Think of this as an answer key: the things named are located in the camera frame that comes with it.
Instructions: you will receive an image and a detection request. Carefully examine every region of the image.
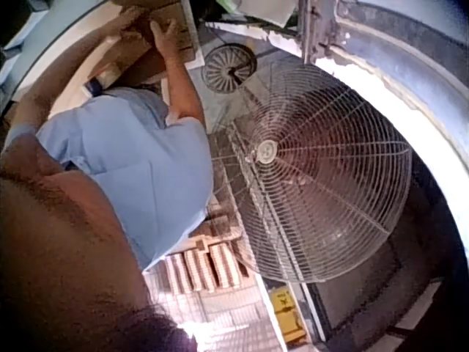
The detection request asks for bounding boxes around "person's right hand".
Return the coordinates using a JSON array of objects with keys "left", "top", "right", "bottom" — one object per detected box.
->
[{"left": 149, "top": 18, "right": 182, "bottom": 62}]

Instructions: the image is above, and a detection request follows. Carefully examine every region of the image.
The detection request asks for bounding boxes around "person's left hand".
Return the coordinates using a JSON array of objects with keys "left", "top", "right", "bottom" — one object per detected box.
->
[{"left": 117, "top": 7, "right": 150, "bottom": 38}]

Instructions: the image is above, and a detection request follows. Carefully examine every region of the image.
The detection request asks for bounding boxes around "brown cardboard box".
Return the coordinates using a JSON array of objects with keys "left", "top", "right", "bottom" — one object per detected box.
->
[{"left": 109, "top": 0, "right": 198, "bottom": 66}]

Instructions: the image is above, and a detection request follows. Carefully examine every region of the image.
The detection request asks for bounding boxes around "flat light cardboard carton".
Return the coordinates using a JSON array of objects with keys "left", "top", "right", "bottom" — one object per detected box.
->
[{"left": 87, "top": 33, "right": 171, "bottom": 91}]

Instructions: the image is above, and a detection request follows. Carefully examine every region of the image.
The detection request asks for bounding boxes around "white board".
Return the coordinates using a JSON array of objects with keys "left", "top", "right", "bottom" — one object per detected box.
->
[{"left": 234, "top": 0, "right": 295, "bottom": 29}]

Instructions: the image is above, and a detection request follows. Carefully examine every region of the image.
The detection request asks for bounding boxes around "stack of flat cartons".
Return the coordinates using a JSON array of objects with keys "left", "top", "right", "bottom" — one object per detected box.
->
[{"left": 163, "top": 216, "right": 251, "bottom": 295}]

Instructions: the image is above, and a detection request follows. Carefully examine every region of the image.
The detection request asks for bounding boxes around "yellow floor sign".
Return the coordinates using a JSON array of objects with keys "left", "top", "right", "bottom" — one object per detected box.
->
[{"left": 270, "top": 287, "right": 308, "bottom": 345}]

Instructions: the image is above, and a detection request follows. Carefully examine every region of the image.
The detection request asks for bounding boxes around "rusty metal door frame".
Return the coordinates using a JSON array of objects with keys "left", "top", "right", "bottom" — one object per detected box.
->
[{"left": 297, "top": 0, "right": 355, "bottom": 66}]

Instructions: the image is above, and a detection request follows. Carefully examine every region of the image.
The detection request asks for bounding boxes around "metal pedestal fan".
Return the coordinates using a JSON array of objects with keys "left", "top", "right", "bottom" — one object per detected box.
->
[{"left": 201, "top": 43, "right": 414, "bottom": 284}]

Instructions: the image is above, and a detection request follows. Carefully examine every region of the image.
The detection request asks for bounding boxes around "white wire rack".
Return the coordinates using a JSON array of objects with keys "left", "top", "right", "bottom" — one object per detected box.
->
[{"left": 145, "top": 271, "right": 281, "bottom": 352}]

